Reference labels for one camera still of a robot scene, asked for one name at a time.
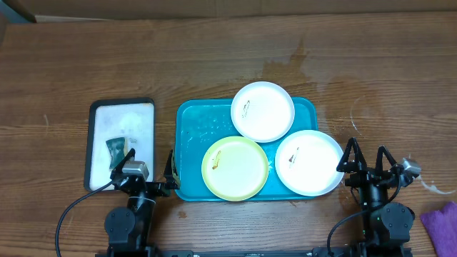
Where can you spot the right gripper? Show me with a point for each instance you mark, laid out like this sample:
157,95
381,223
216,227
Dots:
358,163

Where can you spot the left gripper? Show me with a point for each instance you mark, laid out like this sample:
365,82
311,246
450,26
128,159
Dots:
171,180

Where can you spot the green and yellow sponge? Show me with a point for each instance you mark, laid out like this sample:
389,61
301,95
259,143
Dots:
118,148

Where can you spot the yellow-green round plate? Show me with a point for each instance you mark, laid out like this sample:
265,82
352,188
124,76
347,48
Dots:
235,168

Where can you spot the white plate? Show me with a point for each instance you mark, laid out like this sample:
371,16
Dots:
262,111
306,163

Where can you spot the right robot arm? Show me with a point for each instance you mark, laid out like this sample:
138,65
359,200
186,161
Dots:
386,224

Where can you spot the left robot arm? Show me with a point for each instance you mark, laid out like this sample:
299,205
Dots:
128,227

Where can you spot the black tray with white liner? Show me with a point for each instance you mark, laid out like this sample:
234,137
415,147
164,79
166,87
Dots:
130,119

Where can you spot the teal plastic serving tray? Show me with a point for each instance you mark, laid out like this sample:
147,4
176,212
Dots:
199,124

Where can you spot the purple cloth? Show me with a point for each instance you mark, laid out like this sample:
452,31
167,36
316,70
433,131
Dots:
441,227

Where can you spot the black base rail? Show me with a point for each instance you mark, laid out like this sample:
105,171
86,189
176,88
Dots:
315,252

